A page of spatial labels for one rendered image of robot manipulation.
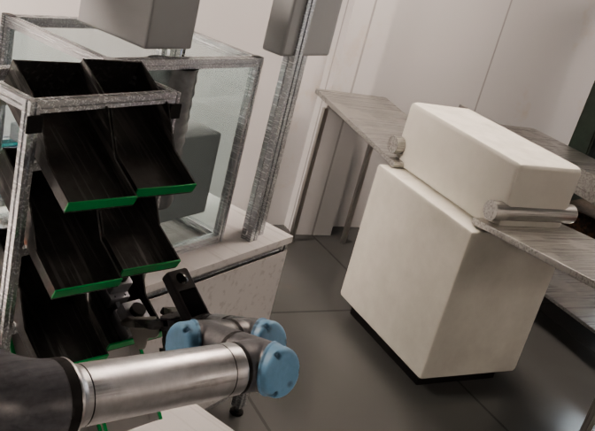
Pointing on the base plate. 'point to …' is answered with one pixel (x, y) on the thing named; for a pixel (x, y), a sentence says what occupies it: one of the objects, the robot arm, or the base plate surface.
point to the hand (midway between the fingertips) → (143, 313)
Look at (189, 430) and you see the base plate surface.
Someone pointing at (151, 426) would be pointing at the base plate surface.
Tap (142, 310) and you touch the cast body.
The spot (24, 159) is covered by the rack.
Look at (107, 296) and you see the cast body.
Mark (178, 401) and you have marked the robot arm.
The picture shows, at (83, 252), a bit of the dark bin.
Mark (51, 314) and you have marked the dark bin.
